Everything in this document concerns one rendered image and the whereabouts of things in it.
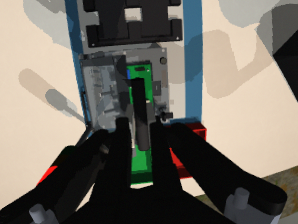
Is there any green bin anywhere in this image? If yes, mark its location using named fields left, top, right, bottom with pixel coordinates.
left=131, top=145, right=153, bottom=185

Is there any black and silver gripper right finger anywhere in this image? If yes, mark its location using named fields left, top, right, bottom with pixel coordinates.
left=146, top=102, right=288, bottom=224

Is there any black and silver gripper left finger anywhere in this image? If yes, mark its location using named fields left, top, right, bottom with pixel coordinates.
left=0, top=104, right=136, bottom=224

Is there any green circuit board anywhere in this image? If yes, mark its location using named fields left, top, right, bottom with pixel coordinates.
left=127, top=64, right=153, bottom=104

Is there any red open-top bin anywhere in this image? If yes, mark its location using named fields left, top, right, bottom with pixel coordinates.
left=170, top=123, right=207, bottom=179

